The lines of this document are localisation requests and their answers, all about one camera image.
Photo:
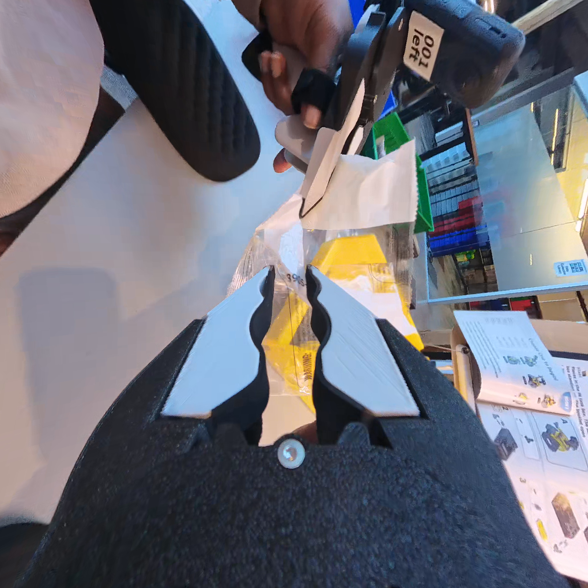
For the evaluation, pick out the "green bin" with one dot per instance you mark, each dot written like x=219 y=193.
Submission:
x=400 y=156

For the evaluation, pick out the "storage shelf with bins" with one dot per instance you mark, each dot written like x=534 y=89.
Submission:
x=459 y=220

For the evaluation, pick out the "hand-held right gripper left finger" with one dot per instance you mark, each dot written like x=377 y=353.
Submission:
x=220 y=363

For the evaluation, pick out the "person's left hand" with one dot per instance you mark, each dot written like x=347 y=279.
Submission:
x=299 y=37

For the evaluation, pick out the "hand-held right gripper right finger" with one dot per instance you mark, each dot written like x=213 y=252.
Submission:
x=367 y=363

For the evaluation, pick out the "large clear labelled bag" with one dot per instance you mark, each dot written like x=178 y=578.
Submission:
x=367 y=193

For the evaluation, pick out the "instruction booklet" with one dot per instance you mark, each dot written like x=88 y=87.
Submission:
x=533 y=432

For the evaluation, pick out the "blue bin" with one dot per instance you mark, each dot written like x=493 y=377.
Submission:
x=363 y=14

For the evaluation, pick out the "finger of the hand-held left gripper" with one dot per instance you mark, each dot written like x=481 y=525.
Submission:
x=329 y=156

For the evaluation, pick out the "person's dark pants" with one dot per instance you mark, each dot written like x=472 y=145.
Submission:
x=18 y=551

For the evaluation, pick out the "person's beige sweatshirt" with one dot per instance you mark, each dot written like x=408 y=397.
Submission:
x=46 y=92

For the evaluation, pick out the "black textured pad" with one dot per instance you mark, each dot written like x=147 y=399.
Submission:
x=184 y=83

